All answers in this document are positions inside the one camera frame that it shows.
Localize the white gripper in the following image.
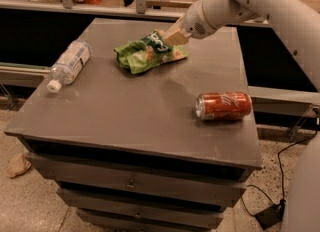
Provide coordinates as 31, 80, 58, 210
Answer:
162, 0, 216, 46

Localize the green rice chip bag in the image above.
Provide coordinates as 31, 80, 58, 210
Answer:
114, 30, 188, 75

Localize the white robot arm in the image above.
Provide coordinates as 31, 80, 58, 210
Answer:
164, 0, 320, 232

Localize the orange soda can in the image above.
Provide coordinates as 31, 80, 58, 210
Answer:
195, 92, 252, 121

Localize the clear plastic water bottle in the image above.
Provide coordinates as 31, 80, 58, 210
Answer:
47, 40, 91, 93

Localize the grey drawer cabinet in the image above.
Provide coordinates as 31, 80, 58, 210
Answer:
6, 19, 262, 232

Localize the black power adapter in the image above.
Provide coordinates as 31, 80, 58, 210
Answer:
254, 200, 286, 230

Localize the crumpled brown paper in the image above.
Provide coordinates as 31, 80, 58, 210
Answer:
7, 153, 31, 178

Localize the black cable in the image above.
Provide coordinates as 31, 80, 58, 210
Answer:
239, 122, 319, 217

